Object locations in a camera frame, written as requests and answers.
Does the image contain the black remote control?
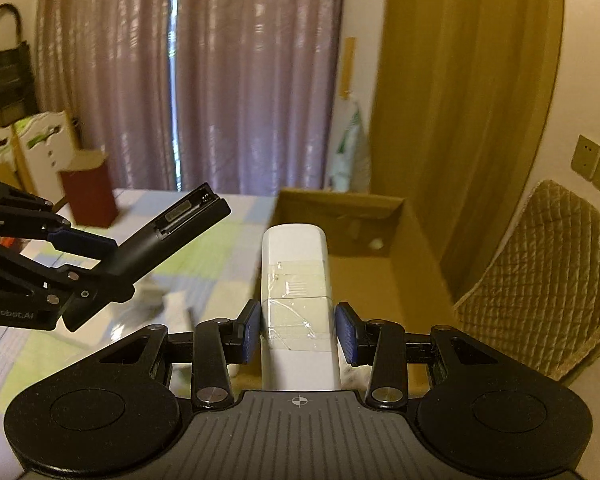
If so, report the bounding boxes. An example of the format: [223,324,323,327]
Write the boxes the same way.
[62,183,230,332]

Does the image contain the dark red paper bag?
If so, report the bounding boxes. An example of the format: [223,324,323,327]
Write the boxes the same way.
[58,150,119,229]

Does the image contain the plaid tablecloth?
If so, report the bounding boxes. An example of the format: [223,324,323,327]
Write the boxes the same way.
[0,186,282,453]

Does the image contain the brown cardboard box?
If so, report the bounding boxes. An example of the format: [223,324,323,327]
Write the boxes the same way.
[268,190,455,334]

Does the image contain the white carved chair back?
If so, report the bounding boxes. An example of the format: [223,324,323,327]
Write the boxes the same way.
[14,112,79,204]

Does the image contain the black hanging bag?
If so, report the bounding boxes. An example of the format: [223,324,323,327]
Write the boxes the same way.
[0,3,40,127]

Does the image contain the white green plastic bag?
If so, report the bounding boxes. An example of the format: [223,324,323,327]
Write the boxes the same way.
[326,100,370,193]

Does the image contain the purple curtain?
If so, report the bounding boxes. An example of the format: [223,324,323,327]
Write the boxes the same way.
[35,0,342,196]

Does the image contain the wall power socket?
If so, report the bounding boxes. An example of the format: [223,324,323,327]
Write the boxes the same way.
[571,136,600,191]

